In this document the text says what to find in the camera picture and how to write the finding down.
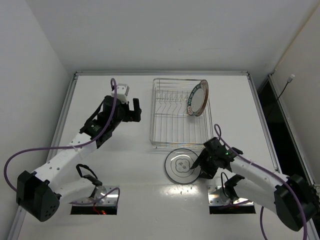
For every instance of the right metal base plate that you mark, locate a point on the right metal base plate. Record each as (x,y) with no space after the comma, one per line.
(216,198)

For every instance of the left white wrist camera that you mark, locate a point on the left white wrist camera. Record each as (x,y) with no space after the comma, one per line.
(122,92)

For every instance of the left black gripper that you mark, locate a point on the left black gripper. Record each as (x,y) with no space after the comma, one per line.
(130,113)

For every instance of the metal wire dish rack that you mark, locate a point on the metal wire dish rack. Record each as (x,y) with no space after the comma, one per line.
(171,126)

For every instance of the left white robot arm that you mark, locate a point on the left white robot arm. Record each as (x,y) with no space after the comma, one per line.
(40,192)

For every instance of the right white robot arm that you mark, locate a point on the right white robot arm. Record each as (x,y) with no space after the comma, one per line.
(291,198)

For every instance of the red rimmed plate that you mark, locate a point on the red rimmed plate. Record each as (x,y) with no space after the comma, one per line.
(198,98)

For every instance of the metal base plate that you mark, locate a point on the metal base plate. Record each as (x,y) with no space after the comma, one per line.
(101,196)
(216,198)

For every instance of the green rimmed white plate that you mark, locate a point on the green rimmed white plate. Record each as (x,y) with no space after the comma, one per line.
(178,165)

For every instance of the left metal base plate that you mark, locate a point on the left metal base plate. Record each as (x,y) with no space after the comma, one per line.
(101,196)

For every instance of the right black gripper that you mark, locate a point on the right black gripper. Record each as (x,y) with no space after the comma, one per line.
(204,161)

